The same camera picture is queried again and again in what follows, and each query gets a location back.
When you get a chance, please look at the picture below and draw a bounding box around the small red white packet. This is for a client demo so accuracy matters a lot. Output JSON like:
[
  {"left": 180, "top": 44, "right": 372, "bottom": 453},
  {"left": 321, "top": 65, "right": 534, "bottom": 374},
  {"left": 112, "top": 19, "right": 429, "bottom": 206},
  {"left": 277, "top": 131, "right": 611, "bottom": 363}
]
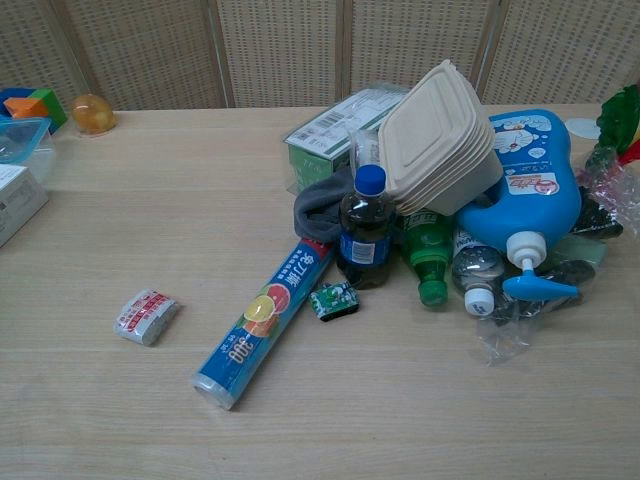
[{"left": 112, "top": 288, "right": 180, "bottom": 347}]

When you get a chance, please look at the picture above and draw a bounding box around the grey cloth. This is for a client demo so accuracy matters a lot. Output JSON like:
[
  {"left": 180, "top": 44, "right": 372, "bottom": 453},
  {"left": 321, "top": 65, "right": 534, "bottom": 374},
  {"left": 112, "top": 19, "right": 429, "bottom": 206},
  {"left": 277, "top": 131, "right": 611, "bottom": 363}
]
[{"left": 292, "top": 169, "right": 357, "bottom": 246}]

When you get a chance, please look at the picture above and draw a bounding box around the dark cola bottle blue cap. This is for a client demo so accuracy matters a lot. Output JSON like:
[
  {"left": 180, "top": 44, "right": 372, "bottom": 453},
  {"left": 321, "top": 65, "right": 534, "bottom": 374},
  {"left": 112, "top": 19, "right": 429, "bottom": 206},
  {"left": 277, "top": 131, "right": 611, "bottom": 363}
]
[{"left": 337, "top": 164, "right": 396, "bottom": 291}]

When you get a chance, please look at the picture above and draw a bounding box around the small green snack packet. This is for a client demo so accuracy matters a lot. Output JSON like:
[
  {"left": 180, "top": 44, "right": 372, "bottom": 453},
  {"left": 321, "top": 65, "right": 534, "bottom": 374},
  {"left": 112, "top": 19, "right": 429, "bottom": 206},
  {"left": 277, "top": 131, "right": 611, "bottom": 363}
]
[{"left": 308, "top": 280, "right": 362, "bottom": 324}]

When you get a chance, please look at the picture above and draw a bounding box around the blue cling film roll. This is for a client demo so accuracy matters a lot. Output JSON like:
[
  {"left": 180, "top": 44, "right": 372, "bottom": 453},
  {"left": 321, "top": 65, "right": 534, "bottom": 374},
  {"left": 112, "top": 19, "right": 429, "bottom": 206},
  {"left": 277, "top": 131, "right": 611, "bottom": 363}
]
[{"left": 190, "top": 237, "right": 335, "bottom": 412}]

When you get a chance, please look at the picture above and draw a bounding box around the small clear wrapped packet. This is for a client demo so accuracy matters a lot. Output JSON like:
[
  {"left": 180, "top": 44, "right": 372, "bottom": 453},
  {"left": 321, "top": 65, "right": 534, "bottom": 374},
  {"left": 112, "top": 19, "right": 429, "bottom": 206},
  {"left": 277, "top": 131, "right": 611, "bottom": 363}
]
[{"left": 349, "top": 125, "right": 385, "bottom": 175}]

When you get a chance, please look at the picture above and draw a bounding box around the green white carton box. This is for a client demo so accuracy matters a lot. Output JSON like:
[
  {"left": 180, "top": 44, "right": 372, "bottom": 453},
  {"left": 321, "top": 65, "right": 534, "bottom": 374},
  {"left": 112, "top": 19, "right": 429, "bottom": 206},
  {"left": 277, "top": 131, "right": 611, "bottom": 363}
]
[{"left": 283, "top": 87, "right": 416, "bottom": 195}]

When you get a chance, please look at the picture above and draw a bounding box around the green plastic soda bottle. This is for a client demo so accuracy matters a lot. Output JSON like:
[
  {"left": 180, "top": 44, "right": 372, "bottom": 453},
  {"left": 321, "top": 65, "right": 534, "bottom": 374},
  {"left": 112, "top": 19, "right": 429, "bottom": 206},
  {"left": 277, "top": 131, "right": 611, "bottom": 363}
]
[{"left": 400, "top": 206, "right": 455, "bottom": 308}]

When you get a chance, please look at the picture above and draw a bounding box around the stack of beige pulp containers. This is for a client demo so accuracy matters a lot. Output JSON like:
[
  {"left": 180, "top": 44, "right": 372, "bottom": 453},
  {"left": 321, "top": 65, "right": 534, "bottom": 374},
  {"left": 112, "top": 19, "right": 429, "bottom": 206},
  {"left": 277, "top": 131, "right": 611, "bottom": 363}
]
[{"left": 377, "top": 59, "right": 504, "bottom": 217}]

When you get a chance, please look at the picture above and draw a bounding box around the clear water bottle white cap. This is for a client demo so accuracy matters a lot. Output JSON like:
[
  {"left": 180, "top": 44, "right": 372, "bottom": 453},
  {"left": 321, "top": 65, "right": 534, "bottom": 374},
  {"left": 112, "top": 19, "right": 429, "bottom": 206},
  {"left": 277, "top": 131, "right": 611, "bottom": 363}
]
[{"left": 451, "top": 227, "right": 508, "bottom": 318}]

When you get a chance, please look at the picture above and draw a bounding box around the folding lattice screen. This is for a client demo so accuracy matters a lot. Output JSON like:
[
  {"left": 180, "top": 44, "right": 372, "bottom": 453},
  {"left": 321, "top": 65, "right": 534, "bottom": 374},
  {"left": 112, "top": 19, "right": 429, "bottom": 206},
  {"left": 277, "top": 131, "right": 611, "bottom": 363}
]
[{"left": 0, "top": 0, "right": 640, "bottom": 112}]

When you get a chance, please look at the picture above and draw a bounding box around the clear crinkled plastic bag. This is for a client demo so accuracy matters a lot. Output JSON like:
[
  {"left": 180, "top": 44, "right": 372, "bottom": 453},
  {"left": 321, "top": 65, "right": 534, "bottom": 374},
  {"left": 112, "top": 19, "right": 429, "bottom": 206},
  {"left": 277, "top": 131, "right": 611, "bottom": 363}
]
[{"left": 472, "top": 154, "right": 640, "bottom": 368}]

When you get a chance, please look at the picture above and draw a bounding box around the blue cartoon pump bottle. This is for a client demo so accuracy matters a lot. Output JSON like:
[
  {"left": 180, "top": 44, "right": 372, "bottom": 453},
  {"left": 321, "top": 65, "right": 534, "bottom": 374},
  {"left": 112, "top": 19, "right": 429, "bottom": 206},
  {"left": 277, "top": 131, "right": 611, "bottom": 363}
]
[{"left": 456, "top": 108, "right": 585, "bottom": 303}]

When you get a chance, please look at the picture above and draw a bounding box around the amber translucent dome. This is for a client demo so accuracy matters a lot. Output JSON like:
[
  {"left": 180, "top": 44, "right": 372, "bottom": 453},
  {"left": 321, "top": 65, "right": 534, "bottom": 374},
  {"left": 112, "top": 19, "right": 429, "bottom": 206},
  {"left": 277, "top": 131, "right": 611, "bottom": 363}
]
[{"left": 70, "top": 93, "right": 118, "bottom": 136}]

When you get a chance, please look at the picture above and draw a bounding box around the pale green soap box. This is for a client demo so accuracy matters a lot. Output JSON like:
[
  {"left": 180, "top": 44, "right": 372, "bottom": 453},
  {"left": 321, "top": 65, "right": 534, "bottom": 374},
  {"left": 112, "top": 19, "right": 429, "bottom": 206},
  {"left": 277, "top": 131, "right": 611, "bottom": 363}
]
[{"left": 552, "top": 233, "right": 610, "bottom": 275}]

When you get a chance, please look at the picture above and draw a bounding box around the dark patterned packet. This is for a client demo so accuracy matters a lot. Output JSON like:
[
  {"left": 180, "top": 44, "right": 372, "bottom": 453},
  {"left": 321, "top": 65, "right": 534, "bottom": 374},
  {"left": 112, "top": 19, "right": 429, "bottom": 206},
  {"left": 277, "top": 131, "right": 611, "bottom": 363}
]
[{"left": 569, "top": 185, "right": 625, "bottom": 236}]

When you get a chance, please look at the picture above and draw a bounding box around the white round lid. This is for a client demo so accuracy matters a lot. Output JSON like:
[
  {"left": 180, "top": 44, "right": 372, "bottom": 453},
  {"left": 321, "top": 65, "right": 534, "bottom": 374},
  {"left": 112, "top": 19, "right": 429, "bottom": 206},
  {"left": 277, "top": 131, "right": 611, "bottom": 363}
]
[{"left": 566, "top": 117, "right": 601, "bottom": 140}]

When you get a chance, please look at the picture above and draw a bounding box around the white cardboard box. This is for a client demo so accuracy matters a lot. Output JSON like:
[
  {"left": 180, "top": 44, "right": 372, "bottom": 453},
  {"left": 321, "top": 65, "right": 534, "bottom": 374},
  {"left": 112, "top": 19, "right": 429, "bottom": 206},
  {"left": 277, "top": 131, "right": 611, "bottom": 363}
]
[{"left": 0, "top": 163, "right": 50, "bottom": 248}]

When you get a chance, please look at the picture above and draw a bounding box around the clear plastic container blue rim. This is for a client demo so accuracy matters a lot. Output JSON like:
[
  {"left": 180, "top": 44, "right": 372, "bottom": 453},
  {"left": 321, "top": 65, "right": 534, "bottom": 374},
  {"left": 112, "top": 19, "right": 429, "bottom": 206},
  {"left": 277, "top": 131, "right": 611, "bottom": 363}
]
[{"left": 0, "top": 116, "right": 56, "bottom": 182}]

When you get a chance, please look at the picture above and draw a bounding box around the colourful block cube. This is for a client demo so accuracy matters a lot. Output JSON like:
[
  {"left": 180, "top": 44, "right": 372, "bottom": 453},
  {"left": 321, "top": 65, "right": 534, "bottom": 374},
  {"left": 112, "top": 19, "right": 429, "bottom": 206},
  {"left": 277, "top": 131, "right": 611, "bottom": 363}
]
[{"left": 0, "top": 86, "right": 68, "bottom": 135}]

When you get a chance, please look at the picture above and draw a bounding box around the green red toy vegetable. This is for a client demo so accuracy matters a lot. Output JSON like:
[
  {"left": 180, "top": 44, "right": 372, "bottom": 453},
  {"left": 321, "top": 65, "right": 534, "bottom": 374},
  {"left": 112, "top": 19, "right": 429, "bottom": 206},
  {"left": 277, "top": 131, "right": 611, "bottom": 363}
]
[{"left": 585, "top": 84, "right": 640, "bottom": 174}]

